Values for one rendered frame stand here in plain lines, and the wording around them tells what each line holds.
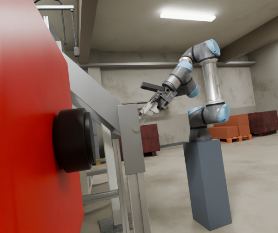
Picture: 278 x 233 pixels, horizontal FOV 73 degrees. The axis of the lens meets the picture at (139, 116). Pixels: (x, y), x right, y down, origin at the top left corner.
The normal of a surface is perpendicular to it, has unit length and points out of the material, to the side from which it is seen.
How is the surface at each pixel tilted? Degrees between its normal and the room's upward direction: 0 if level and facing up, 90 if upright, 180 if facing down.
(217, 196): 90
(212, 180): 90
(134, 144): 90
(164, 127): 90
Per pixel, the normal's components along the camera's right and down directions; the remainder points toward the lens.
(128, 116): 0.18, -0.07
